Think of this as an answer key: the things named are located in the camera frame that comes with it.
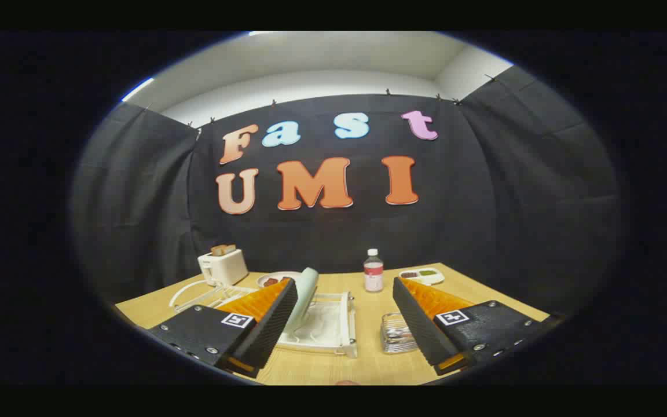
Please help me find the white divided tray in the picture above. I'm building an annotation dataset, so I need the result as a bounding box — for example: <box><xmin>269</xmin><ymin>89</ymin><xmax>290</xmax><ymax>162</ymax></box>
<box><xmin>398</xmin><ymin>268</ymin><xmax>445</xmax><ymax>286</ymax></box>

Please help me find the silver wire basket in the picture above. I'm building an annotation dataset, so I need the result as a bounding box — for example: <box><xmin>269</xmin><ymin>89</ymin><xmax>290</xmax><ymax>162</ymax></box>
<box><xmin>381</xmin><ymin>313</ymin><xmax>421</xmax><ymax>354</ymax></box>

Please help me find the white wire dish rack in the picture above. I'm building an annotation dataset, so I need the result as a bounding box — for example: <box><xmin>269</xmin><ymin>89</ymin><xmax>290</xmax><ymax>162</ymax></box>
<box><xmin>168</xmin><ymin>278</ymin><xmax>358</xmax><ymax>359</ymax></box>

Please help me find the light green plate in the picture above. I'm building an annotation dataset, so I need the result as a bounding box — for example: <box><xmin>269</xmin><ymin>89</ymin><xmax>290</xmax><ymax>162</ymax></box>
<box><xmin>284</xmin><ymin>268</ymin><xmax>320</xmax><ymax>336</ymax></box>

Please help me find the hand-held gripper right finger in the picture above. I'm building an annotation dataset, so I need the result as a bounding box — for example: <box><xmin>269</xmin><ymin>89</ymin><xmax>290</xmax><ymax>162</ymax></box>
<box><xmin>393</xmin><ymin>276</ymin><xmax>567</xmax><ymax>376</ymax></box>

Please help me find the round white plate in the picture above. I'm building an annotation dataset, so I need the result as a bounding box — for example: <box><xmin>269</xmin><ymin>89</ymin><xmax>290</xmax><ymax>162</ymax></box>
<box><xmin>256</xmin><ymin>271</ymin><xmax>302</xmax><ymax>289</ymax></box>

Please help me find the clear bottle with red label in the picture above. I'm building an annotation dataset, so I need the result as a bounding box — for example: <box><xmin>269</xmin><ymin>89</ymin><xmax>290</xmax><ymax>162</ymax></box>
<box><xmin>364</xmin><ymin>248</ymin><xmax>384</xmax><ymax>293</ymax></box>

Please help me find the white toaster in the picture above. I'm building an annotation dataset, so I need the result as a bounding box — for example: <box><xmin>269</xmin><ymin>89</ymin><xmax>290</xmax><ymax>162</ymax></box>
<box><xmin>197</xmin><ymin>248</ymin><xmax>249</xmax><ymax>287</ymax></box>

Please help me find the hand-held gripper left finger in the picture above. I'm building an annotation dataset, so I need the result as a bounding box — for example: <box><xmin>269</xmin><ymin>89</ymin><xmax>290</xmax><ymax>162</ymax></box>
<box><xmin>148</xmin><ymin>278</ymin><xmax>299</xmax><ymax>378</ymax></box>

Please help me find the black backdrop cloth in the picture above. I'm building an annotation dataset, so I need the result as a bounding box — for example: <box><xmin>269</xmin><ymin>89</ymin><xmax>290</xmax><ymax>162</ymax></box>
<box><xmin>70</xmin><ymin>65</ymin><xmax>621</xmax><ymax>316</ymax></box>

